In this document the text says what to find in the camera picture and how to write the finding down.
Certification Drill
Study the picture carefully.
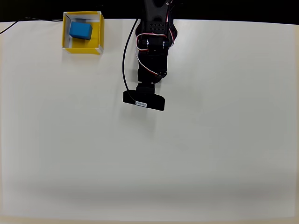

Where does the yellow box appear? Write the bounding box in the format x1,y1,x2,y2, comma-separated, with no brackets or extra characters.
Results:
61,11,105,56

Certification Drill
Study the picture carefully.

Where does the black camera with white label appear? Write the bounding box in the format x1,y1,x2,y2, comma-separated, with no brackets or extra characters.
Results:
122,83,166,112

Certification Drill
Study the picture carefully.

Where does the thin black cable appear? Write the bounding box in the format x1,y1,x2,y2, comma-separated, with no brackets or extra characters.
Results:
0,16,64,33

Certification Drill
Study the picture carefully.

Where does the black camera cable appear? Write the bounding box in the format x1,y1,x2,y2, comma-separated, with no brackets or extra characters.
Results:
121,19,139,96

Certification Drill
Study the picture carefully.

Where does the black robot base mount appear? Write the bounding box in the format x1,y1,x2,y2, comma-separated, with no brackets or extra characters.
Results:
135,20,179,47

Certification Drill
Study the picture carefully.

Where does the blue cube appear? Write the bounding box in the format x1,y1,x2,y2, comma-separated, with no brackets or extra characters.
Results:
69,21,93,41

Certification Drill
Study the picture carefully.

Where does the red white servo wire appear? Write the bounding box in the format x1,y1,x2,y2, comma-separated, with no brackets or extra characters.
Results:
135,32,175,77

